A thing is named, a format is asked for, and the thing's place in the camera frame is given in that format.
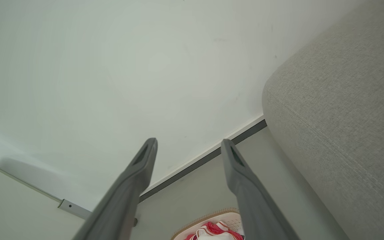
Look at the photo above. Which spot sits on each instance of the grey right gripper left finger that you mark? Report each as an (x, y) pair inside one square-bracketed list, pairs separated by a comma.
[(122, 200)]

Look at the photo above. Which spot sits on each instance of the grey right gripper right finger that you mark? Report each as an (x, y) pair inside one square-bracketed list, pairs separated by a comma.
[(255, 206)]

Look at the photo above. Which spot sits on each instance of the red and white garment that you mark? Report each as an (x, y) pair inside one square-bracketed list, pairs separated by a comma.
[(213, 231)]

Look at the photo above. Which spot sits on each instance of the cream perforated laundry basket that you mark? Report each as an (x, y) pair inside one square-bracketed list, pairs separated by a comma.
[(208, 216)]

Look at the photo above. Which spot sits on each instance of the black and white baseboard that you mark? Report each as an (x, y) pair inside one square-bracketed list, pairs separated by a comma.
[(198, 160)]

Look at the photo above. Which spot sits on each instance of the beige partition panel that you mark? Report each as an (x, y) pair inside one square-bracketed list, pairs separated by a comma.
[(15, 210)]

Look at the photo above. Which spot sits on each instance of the grey fabric sofa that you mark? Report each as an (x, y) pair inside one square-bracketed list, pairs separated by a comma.
[(345, 116)]

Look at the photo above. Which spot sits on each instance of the grey metal partition frame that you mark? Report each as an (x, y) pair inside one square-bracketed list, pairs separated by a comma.
[(72, 207)]

